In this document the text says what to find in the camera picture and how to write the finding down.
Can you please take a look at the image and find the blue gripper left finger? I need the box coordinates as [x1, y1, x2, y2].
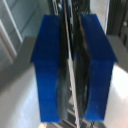
[30, 14, 62, 123]

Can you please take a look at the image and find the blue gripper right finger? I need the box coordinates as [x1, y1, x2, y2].
[79, 13, 119, 122]

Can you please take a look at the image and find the black oven tray rack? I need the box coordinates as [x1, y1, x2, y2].
[53, 0, 92, 128]

